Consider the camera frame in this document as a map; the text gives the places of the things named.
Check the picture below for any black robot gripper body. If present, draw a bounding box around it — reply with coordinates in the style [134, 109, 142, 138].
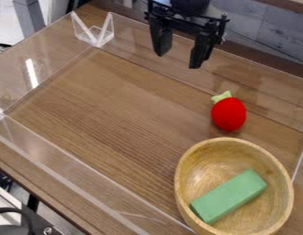
[143, 0, 230, 38]

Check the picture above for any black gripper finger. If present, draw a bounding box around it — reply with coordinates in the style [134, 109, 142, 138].
[149, 18, 173, 57]
[189, 32, 213, 69]

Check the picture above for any red felt strawberry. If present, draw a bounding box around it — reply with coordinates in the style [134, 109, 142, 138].
[210, 91, 246, 131]

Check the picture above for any wooden bowl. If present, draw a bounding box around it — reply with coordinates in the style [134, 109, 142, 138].
[174, 138, 294, 235]

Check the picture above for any green rectangular block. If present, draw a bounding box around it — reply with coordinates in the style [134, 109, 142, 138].
[189, 169, 266, 225]

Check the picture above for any clear acrylic enclosure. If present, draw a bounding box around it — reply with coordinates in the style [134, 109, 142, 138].
[0, 11, 303, 235]

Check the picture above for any black metal bracket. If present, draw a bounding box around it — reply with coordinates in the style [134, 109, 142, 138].
[21, 206, 63, 235]

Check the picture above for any black cable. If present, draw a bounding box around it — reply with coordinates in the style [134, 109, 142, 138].
[0, 207, 35, 235]

